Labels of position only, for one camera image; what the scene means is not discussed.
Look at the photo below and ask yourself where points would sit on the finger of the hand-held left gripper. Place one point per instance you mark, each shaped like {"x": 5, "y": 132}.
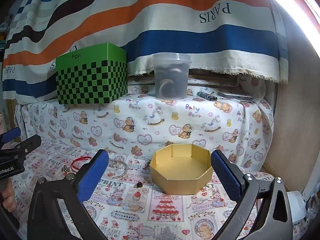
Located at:
{"x": 10, "y": 134}
{"x": 30, "y": 142}

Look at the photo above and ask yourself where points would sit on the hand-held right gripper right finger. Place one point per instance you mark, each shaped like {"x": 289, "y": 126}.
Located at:
{"x": 223, "y": 175}

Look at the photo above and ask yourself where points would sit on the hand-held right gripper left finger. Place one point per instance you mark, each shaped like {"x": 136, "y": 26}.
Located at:
{"x": 93, "y": 177}

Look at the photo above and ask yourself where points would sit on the gold octagonal box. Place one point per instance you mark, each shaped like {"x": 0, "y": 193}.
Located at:
{"x": 180, "y": 183}

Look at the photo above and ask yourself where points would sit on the person's left hand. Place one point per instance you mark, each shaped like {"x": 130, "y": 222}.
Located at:
{"x": 9, "y": 200}

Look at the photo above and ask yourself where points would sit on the small silver charm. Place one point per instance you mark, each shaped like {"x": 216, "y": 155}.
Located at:
{"x": 66, "y": 170}

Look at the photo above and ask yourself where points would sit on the silver bangle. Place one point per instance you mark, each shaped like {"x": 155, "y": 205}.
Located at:
{"x": 126, "y": 168}

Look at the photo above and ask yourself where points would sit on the strawberry printed cloth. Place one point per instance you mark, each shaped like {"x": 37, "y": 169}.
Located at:
{"x": 155, "y": 215}

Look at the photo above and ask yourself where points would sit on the bear printed sheet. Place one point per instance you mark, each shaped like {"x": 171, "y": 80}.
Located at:
{"x": 175, "y": 120}

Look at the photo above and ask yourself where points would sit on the white plastic block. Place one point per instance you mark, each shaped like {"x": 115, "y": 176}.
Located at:
{"x": 296, "y": 206}

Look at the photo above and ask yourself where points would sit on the silver flat device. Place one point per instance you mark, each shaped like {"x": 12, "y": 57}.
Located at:
{"x": 235, "y": 96}

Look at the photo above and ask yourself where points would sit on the black silver lighter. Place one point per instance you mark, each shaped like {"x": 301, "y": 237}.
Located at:
{"x": 206, "y": 96}

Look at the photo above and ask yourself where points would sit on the green black checkered box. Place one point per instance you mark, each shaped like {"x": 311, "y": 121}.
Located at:
{"x": 92, "y": 80}

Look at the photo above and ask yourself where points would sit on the beige bangle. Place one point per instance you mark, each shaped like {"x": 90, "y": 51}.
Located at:
{"x": 162, "y": 87}

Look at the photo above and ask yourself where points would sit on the clear plastic bag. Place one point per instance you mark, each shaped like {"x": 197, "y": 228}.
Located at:
{"x": 171, "y": 70}

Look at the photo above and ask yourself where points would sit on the striped printed cloth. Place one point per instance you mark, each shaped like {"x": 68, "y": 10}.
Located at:
{"x": 150, "y": 17}

